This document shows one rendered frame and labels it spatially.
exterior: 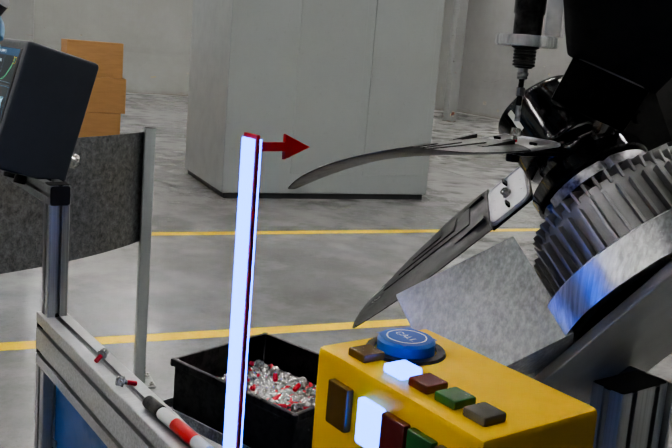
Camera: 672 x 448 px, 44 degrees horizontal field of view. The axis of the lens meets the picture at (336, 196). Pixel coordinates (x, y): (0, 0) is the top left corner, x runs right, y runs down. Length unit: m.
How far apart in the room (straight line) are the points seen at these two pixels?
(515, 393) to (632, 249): 0.35
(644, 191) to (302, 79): 6.41
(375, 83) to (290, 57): 0.84
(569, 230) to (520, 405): 0.43
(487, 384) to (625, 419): 0.53
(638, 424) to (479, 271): 0.28
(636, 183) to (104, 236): 2.25
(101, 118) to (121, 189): 6.05
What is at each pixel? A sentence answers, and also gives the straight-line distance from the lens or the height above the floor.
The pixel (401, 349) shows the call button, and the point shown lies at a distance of 0.56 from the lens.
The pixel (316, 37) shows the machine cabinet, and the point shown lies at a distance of 7.28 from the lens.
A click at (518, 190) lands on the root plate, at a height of 1.12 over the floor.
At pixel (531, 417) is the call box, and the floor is 1.07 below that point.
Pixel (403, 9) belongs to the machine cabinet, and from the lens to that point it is 7.63.
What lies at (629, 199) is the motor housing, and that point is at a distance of 0.90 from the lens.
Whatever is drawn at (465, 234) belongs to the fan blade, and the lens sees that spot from 1.07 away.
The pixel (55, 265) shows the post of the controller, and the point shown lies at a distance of 1.27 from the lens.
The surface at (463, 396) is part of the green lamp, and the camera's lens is 0.50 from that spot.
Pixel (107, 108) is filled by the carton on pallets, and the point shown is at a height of 0.55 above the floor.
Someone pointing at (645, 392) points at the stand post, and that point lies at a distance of 1.07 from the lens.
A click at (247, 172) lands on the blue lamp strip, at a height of 1.16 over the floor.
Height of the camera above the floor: 1.27
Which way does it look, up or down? 9 degrees down
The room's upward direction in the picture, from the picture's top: 5 degrees clockwise
